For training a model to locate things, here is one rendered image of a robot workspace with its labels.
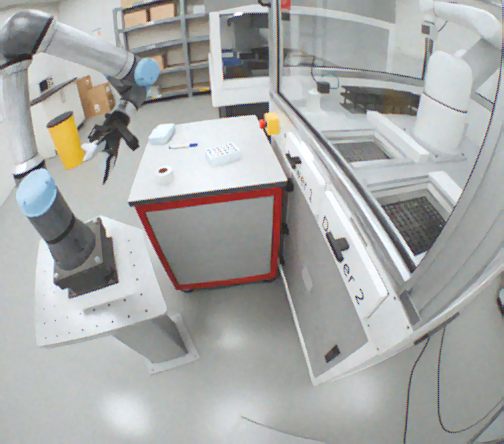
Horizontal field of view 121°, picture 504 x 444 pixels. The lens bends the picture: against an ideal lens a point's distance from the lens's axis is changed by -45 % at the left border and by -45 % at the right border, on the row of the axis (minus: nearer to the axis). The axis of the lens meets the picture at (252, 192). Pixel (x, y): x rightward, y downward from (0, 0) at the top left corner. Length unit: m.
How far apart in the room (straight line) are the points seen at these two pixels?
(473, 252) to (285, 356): 1.14
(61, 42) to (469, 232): 0.74
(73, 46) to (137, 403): 1.45
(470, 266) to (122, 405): 1.47
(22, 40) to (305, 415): 1.60
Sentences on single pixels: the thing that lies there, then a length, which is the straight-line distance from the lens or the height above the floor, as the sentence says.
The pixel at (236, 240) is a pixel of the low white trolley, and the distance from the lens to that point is 1.09.
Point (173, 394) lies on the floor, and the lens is 1.36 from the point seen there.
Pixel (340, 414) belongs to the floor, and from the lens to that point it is 1.35.
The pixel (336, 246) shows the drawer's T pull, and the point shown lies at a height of 0.91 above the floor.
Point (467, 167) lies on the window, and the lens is 0.31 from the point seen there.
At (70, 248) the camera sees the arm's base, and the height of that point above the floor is 0.91.
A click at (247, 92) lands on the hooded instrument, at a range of 1.46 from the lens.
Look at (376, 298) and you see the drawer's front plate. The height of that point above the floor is 0.91.
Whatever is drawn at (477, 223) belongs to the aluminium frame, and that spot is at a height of 1.15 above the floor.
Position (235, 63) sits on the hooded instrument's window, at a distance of 1.43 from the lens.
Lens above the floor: 1.29
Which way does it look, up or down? 40 degrees down
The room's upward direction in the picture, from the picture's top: 2 degrees counter-clockwise
